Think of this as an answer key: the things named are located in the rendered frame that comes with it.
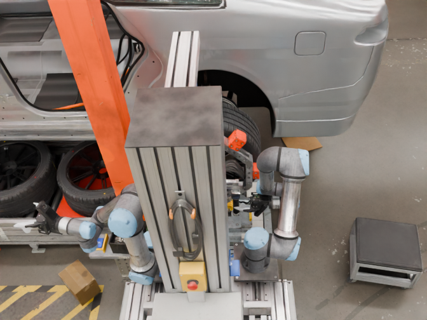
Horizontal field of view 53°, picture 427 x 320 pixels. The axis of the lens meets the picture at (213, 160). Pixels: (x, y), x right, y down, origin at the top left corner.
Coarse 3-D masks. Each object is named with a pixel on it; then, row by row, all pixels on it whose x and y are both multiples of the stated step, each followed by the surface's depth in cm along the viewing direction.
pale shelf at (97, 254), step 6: (102, 234) 282; (108, 234) 282; (108, 240) 279; (108, 246) 275; (96, 252) 273; (102, 252) 273; (108, 252) 272; (90, 258) 273; (96, 258) 273; (102, 258) 273; (108, 258) 272; (114, 258) 272; (120, 258) 272; (126, 258) 272
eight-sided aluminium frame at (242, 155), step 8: (224, 144) 239; (232, 152) 244; (240, 152) 245; (248, 152) 252; (240, 160) 248; (248, 160) 248; (248, 168) 253; (248, 176) 258; (248, 184) 263; (240, 192) 270
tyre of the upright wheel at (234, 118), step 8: (224, 104) 256; (224, 112) 252; (232, 112) 253; (240, 112) 258; (224, 120) 246; (232, 120) 249; (240, 120) 253; (248, 120) 260; (224, 128) 242; (232, 128) 244; (240, 128) 248; (248, 128) 255; (256, 128) 266; (224, 136) 246; (248, 136) 250; (256, 136) 260; (248, 144) 250; (256, 144) 254; (256, 152) 255; (256, 160) 260
